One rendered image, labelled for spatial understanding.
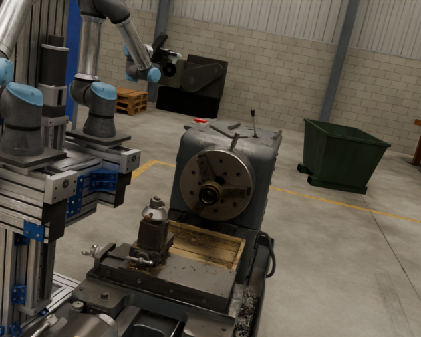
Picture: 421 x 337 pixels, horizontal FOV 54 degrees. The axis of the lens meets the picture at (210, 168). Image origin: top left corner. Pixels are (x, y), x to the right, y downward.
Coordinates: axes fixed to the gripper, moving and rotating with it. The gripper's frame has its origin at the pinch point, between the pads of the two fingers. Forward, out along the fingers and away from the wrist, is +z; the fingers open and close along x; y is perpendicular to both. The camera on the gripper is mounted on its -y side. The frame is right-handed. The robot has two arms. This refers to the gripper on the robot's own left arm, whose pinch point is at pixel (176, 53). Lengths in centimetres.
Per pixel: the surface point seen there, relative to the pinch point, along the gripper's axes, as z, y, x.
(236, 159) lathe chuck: -35, 26, 82
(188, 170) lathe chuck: -44, 38, 66
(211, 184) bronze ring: -48, 35, 83
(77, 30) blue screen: 183, 51, -377
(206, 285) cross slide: -86, 46, 118
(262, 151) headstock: -16, 24, 82
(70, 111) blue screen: 183, 169, -361
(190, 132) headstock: -30, 27, 50
